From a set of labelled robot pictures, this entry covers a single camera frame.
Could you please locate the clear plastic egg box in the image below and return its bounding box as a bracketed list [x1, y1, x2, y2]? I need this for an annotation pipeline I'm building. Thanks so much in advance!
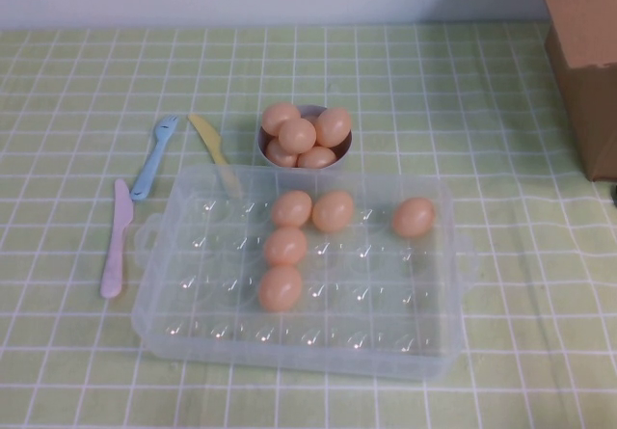
[131, 161, 483, 383]

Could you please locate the brown cardboard box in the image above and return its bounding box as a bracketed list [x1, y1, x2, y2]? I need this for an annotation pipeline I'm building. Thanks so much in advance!
[532, 0, 617, 183]

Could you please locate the small grey bowl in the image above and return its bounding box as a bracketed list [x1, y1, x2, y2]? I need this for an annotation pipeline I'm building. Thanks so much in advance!
[258, 104, 355, 172]

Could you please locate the yellow plastic knife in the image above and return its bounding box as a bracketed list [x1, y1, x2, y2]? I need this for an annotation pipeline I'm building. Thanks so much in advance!
[186, 113, 245, 199]

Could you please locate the green checked tablecloth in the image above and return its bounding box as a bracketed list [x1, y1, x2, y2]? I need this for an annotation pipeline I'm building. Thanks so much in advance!
[0, 21, 617, 429]

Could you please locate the blue plastic fork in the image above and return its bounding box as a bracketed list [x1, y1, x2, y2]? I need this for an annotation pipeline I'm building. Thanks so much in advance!
[129, 114, 182, 202]

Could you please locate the pink plastic knife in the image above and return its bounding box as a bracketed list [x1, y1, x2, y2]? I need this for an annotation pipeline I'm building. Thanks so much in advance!
[99, 177, 135, 300]

